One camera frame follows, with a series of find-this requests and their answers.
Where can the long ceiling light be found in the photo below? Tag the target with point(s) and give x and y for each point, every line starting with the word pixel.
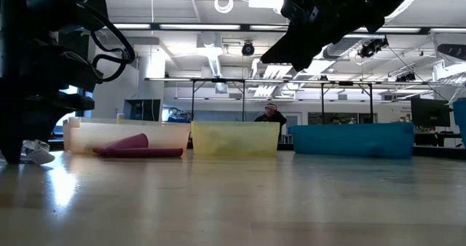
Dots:
pixel 199 26
pixel 397 29

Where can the yellow plastic bin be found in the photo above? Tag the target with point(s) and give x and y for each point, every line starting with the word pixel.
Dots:
pixel 235 138

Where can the black ceiling spotlight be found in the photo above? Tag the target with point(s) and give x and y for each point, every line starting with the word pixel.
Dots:
pixel 248 48
pixel 371 46

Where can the small yellow cup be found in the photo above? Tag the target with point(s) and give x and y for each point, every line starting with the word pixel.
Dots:
pixel 120 116

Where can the person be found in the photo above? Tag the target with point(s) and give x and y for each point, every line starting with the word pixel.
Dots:
pixel 271 115
pixel 335 120

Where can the orange plastic bin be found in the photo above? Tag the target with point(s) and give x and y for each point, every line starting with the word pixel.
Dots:
pixel 109 129

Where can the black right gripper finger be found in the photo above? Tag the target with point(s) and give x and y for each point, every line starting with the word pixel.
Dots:
pixel 302 36
pixel 306 55

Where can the large blue plastic bin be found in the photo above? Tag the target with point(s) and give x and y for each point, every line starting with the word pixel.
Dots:
pixel 349 140

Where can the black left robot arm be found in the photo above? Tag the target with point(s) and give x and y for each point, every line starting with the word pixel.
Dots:
pixel 54 2

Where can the white ceiling light panel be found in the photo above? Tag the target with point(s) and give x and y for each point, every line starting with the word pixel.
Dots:
pixel 265 0

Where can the black computer monitor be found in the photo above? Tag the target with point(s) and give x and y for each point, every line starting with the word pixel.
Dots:
pixel 142 110
pixel 430 112

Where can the magenta folded cloth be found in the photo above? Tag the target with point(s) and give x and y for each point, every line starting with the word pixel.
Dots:
pixel 138 149

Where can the black workstation frame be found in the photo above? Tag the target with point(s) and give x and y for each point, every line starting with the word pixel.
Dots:
pixel 218 80
pixel 346 83

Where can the small blue plastic bin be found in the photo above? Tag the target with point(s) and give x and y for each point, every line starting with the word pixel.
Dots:
pixel 460 122

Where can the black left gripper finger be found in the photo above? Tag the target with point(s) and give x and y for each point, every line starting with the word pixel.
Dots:
pixel 22 129

